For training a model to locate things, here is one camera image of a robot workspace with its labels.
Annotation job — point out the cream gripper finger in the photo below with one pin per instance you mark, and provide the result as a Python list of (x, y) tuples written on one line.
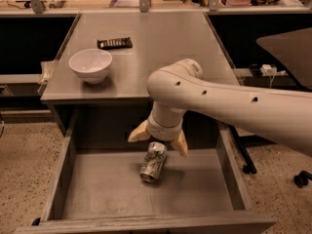
[(140, 133), (180, 145)]

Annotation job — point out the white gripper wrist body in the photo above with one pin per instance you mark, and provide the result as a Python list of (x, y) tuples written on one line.
[(165, 132)]

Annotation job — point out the crushed 7up soda can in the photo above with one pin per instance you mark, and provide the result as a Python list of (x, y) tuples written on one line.
[(153, 162)]

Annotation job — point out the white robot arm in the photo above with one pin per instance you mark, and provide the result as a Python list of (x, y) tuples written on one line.
[(284, 117)]

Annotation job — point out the grey cabinet counter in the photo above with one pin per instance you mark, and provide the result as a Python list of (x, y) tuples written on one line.
[(160, 38)]

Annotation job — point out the open grey top drawer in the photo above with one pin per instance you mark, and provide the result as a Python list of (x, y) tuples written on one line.
[(97, 188)]

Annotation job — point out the black chair base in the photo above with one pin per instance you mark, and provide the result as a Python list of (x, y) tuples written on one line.
[(257, 152)]

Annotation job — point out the white ceramic bowl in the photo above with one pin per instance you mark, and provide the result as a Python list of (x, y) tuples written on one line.
[(91, 65)]

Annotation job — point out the dark snack bar wrapper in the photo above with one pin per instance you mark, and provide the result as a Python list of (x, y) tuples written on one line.
[(117, 43)]

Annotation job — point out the white power adapter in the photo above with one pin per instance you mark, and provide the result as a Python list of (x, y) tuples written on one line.
[(268, 70)]

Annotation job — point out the clear plastic bag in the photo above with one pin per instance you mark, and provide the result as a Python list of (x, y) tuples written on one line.
[(47, 68)]

